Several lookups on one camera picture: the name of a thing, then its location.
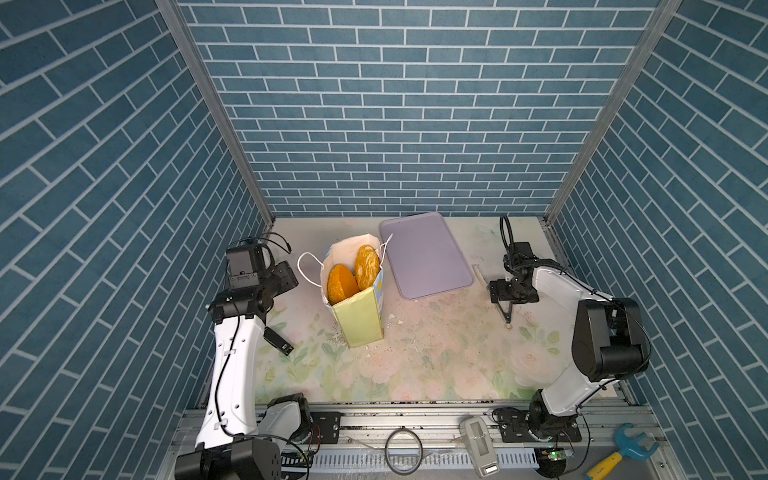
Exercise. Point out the black flat bar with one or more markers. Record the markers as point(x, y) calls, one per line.
point(277, 341)

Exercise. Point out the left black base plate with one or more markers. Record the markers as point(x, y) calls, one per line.
point(325, 427)

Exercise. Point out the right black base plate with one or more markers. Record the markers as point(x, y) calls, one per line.
point(536, 425)

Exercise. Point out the white handheld device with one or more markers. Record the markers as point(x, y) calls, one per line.
point(478, 443)

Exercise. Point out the blue yellow wrench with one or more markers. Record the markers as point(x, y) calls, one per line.
point(628, 447)

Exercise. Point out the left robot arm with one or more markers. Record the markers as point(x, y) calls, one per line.
point(234, 442)

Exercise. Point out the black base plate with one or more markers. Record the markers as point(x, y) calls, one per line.
point(325, 427)
point(536, 425)

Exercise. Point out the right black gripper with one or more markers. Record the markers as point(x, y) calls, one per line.
point(497, 286)

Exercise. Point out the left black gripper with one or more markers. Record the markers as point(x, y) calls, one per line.
point(284, 273)

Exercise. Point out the white paper gift bag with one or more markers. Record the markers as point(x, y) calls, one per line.
point(359, 317)

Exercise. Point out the round flower bun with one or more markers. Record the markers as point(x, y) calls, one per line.
point(367, 267)

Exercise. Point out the sugared oval bread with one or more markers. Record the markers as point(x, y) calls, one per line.
point(341, 284)

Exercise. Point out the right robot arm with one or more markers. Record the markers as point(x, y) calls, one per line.
point(609, 344)

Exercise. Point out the metal kitchen tongs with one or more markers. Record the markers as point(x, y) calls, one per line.
point(505, 307)

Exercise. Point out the lilac plastic tray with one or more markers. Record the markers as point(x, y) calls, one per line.
point(424, 257)

